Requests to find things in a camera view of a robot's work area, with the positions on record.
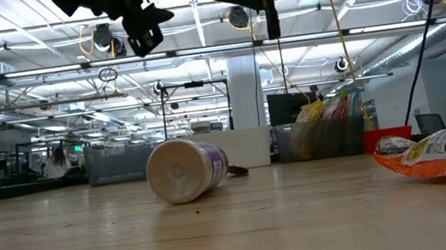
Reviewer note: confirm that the black camera stand frame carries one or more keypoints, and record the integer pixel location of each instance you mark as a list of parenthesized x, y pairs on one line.
[(192, 84)]

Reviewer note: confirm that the long ceiling light strip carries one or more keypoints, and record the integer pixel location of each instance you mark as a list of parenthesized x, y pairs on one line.
[(213, 49)]

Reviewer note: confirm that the grey translucent plastic bin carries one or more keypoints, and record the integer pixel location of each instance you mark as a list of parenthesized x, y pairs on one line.
[(337, 140), (116, 165)]

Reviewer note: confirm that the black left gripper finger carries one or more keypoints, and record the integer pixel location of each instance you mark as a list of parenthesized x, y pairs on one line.
[(154, 15)]

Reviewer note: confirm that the blue white ramen packet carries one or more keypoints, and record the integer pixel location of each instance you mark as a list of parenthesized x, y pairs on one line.
[(356, 101)]

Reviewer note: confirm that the purple label spice jar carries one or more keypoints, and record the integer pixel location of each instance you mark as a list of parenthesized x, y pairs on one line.
[(186, 171)]

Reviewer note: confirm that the person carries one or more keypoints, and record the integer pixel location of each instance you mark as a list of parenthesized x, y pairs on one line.
[(57, 164)]

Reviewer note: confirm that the grey label spice jar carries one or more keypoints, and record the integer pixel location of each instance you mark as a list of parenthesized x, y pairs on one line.
[(201, 127)]

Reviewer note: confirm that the grey office chair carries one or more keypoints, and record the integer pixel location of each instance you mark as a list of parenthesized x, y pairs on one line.
[(430, 123)]

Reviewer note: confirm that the white plastic bin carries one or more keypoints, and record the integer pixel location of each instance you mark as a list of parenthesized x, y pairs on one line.
[(247, 147)]

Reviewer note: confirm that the green red ramen packet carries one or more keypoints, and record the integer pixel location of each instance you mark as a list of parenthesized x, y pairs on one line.
[(339, 107)]

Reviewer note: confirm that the yellow ramen packet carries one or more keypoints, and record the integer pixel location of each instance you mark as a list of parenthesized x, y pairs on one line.
[(312, 111)]

